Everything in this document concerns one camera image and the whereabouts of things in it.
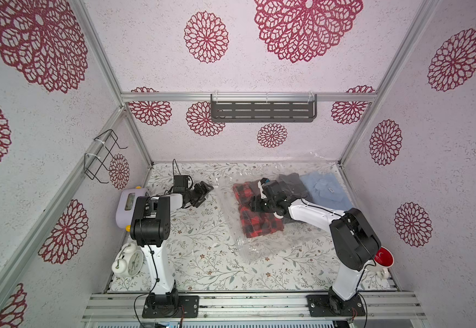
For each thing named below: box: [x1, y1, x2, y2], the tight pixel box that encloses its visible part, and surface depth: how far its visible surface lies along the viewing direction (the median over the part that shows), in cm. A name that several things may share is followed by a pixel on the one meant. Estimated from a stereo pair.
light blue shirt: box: [300, 171, 354, 212], surface depth 108 cm
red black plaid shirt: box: [232, 181, 285, 239], surface depth 94 cm
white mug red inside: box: [374, 246, 395, 280], surface depth 79 cm
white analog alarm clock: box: [111, 242, 145, 278], surface depth 76 cm
